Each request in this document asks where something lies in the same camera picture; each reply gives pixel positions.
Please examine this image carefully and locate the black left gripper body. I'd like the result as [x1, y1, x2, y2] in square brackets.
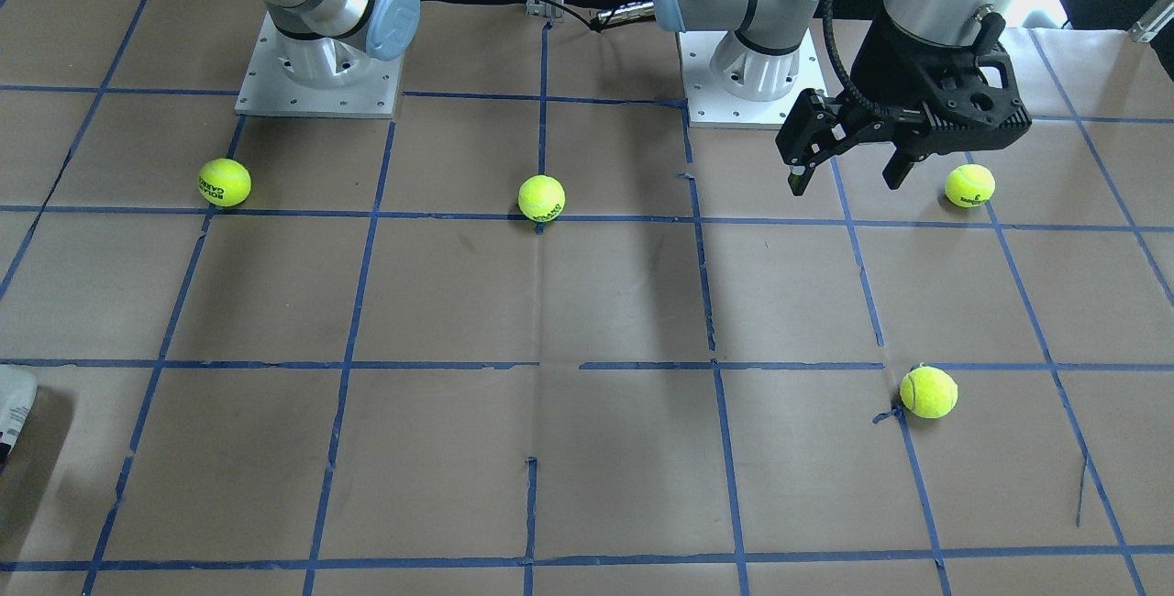
[850, 11, 1032, 156]

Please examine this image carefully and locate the clear tennis ball can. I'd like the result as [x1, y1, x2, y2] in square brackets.
[1, 365, 38, 467]

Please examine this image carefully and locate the tennis ball near base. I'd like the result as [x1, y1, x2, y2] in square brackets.
[943, 164, 997, 208]
[197, 158, 252, 208]

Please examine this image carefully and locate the tennis ball near torn tape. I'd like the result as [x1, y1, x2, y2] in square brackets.
[898, 365, 958, 419]

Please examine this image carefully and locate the middle tennis ball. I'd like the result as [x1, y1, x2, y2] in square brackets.
[517, 174, 567, 223]

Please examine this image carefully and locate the brown paper table cover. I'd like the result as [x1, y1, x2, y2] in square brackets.
[1, 0, 1170, 595]

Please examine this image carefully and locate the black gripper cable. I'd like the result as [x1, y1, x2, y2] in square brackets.
[821, 0, 881, 120]

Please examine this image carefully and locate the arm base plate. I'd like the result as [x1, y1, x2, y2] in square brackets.
[234, 15, 405, 120]
[679, 31, 826, 129]

